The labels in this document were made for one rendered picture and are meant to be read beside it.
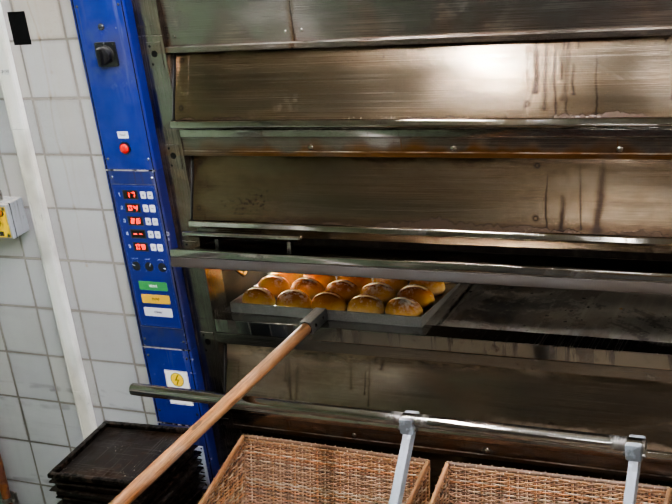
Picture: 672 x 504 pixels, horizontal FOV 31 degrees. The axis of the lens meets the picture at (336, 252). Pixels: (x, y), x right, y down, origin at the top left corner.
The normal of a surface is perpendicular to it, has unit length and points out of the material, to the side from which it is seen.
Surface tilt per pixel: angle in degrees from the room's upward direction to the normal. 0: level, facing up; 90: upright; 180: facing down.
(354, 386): 70
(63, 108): 90
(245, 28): 88
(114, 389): 90
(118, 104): 90
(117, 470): 0
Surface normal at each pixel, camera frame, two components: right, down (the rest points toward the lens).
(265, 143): -0.42, 0.37
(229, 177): -0.44, 0.04
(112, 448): -0.13, -0.93
